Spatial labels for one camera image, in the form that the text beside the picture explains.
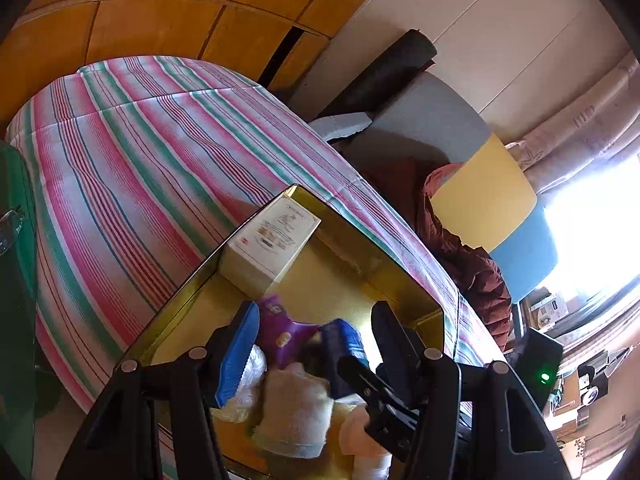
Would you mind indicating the cream knitted sock roll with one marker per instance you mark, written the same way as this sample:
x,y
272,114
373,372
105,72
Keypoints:
x,y
296,415

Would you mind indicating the grey yellow blue armchair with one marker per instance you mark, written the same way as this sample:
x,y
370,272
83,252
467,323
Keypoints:
x,y
476,188

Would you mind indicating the black rolled mat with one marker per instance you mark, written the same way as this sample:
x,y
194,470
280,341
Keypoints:
x,y
385,77

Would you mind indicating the purple snack packet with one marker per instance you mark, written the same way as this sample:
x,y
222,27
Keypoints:
x,y
279,337

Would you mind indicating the white plastic bag ball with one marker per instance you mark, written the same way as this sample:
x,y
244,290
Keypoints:
x,y
238,408

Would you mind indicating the shelf with clutter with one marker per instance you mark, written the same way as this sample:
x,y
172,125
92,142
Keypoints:
x,y
593,407

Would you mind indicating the dark red jacket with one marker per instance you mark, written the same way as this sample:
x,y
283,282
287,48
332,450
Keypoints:
x,y
408,186

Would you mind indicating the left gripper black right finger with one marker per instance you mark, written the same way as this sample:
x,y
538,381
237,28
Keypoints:
x,y
417,417

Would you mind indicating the green glass side table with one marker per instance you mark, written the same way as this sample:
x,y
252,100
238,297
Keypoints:
x,y
18,313

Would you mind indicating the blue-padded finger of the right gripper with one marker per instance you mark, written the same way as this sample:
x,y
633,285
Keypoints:
x,y
339,338

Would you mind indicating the striped pink green tablecloth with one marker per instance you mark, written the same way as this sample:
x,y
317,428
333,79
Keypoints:
x,y
142,166

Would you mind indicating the pink patterned curtain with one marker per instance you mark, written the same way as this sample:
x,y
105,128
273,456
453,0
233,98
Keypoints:
x,y
597,131

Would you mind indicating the blue Tempo tissue pack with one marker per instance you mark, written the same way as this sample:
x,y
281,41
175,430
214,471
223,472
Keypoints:
x,y
339,389

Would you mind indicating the wooden wardrobe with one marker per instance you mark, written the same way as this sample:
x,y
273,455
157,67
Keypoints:
x,y
273,42

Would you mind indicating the gold square tin tray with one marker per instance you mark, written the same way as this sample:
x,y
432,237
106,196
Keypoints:
x,y
340,273

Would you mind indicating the pink white sock bundle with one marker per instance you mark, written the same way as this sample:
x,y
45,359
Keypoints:
x,y
371,460

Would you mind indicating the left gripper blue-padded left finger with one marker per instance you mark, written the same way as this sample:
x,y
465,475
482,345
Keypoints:
x,y
207,377

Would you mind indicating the cream box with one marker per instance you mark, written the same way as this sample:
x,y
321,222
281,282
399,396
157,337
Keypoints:
x,y
256,258

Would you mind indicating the glasses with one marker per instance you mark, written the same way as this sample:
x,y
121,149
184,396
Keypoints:
x,y
11,224

